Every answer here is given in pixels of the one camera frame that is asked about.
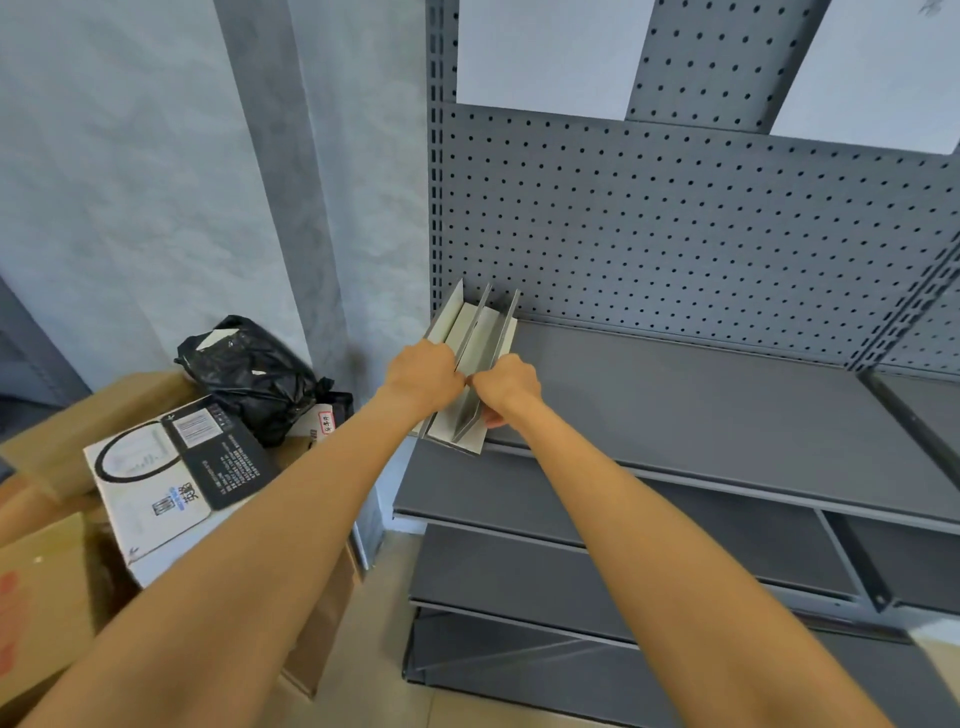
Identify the dark grey cabinet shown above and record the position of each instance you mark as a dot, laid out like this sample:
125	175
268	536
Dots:
30	367

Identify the large brown cardboard box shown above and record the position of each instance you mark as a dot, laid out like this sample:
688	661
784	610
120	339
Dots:
45	600

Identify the person's right hand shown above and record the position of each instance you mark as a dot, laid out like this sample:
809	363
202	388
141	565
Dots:
514	386

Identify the grey pegboard back panel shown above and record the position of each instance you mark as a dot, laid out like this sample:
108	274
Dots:
675	225

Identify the person's right forearm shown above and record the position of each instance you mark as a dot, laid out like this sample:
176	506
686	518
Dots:
675	570

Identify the white box with black label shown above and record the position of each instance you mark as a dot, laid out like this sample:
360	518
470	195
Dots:
169	480

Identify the person's right thumb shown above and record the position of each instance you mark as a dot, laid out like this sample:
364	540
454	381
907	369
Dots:
496	418

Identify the person's left hand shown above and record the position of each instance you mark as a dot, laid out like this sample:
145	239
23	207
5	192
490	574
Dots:
424	379

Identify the person's left forearm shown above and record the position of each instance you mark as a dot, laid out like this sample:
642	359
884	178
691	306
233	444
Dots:
247	555

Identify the grey metal shelf board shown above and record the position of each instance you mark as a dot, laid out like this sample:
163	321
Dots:
510	577
712	405
510	487

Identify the small white labelled packet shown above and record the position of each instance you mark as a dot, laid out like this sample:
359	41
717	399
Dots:
319	424

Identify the grey metal shelving unit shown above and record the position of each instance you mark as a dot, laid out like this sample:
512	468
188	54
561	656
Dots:
712	300

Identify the white paper sheet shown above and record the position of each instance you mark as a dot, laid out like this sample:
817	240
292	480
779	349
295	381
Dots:
877	75
551	52

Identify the person's left fingers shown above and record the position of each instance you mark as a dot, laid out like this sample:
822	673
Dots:
454	375

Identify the black plastic bag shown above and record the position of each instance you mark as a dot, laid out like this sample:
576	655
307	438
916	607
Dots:
251	375

